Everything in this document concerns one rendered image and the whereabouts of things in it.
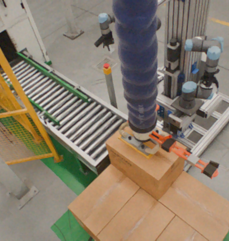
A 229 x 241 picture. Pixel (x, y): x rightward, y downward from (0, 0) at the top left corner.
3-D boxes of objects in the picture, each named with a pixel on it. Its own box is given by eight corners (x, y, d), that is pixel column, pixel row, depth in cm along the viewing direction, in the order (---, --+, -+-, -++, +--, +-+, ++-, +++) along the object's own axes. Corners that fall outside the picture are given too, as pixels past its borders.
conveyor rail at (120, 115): (27, 61, 422) (22, 52, 408) (29, 60, 424) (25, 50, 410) (136, 135, 306) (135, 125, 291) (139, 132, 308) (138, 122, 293)
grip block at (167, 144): (159, 148, 204) (160, 143, 200) (167, 139, 208) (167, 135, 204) (168, 153, 200) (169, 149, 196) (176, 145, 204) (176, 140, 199)
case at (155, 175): (110, 164, 270) (104, 142, 239) (135, 138, 286) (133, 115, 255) (158, 200, 240) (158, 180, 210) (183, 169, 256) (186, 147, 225)
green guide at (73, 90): (19, 57, 407) (16, 52, 401) (24, 53, 412) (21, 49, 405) (87, 103, 327) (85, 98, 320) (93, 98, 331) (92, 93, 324)
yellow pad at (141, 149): (117, 138, 227) (117, 135, 223) (125, 131, 231) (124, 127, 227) (148, 160, 210) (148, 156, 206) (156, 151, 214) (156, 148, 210)
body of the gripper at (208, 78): (199, 84, 179) (200, 71, 170) (205, 77, 183) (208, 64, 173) (208, 89, 176) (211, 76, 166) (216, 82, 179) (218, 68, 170)
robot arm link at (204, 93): (195, 94, 237) (205, 33, 207) (213, 96, 233) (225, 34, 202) (194, 100, 228) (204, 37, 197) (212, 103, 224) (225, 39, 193)
